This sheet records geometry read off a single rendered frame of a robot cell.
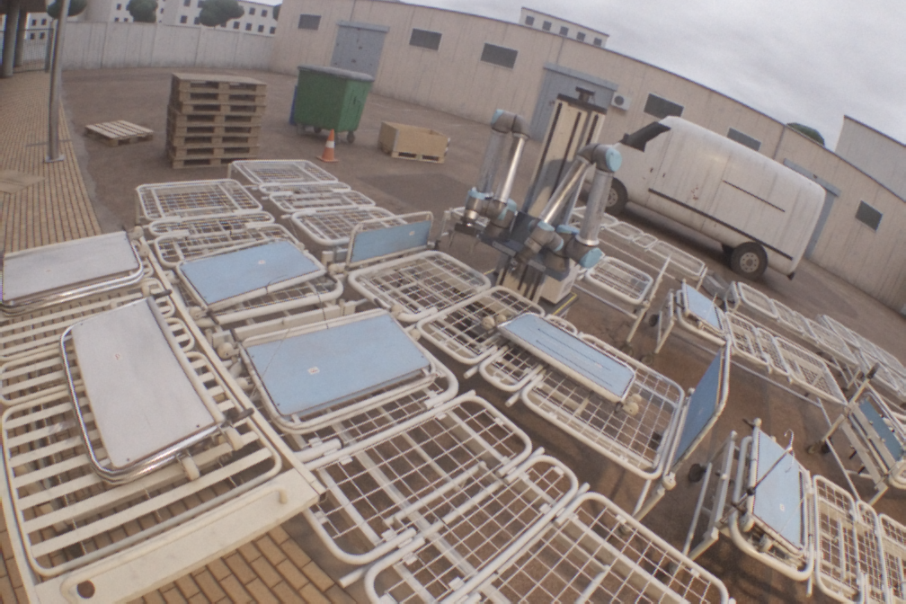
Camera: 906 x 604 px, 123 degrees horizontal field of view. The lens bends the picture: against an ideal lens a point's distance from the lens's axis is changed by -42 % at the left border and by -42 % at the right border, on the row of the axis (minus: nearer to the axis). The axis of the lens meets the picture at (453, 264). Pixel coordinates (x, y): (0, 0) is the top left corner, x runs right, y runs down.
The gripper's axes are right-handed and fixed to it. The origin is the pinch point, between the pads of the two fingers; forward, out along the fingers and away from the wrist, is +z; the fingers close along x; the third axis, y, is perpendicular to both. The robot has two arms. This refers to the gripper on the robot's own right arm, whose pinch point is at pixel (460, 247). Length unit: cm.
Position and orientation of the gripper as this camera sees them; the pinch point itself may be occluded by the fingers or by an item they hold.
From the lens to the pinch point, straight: 243.2
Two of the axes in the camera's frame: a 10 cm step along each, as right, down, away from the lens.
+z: -3.1, 9.5, -0.1
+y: 3.3, 1.2, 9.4
